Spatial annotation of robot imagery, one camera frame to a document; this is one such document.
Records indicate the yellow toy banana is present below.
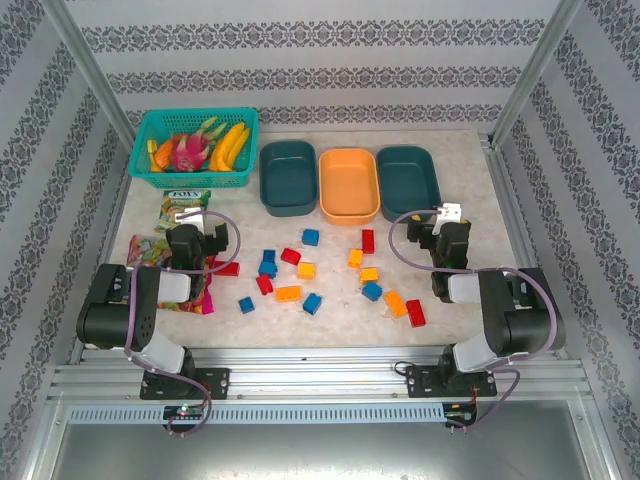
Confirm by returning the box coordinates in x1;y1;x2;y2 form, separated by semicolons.
222;127;252;171
208;122;245;173

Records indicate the teal plastic mesh basket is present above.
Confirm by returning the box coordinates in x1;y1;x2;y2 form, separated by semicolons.
128;107;260;190

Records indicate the aluminium side rail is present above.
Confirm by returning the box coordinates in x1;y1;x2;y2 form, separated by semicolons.
479;132;571;360
67;159;132;364

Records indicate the slotted grey cable duct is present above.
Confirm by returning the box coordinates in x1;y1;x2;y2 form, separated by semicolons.
67;403;446;425

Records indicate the pink toy dragon fruit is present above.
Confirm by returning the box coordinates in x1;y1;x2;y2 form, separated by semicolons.
167;115;229;174

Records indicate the aluminium frame post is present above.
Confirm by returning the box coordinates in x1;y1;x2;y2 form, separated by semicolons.
488;0;586;149

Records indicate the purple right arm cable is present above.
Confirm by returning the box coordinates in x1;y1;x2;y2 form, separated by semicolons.
389;208;560;432

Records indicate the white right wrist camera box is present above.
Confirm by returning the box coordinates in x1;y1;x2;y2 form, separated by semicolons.
432;202;463;236

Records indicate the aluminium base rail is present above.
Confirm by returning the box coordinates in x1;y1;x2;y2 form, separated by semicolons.
47;344;596;402

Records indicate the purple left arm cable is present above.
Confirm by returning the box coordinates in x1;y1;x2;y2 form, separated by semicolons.
122;209;243;437

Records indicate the colourful fruit candy bag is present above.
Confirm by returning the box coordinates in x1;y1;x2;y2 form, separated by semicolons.
125;233;216;316

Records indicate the dark teal plastic container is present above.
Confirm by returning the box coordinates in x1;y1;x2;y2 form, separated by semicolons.
258;139;320;218
375;144;444;225

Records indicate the orange toy fruit slice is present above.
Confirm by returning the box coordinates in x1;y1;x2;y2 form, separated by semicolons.
146;138;176;174

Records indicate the green Fox's candy bag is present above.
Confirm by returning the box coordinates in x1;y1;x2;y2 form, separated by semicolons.
154;188;213;234

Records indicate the small green circuit board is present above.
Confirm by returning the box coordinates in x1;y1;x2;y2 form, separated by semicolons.
163;404;206;420
446;402;479;425

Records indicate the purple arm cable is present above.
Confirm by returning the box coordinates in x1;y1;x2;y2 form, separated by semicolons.
122;209;243;437
389;208;560;432

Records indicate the orange plastic container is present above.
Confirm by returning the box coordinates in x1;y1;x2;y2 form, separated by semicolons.
318;147;381;227

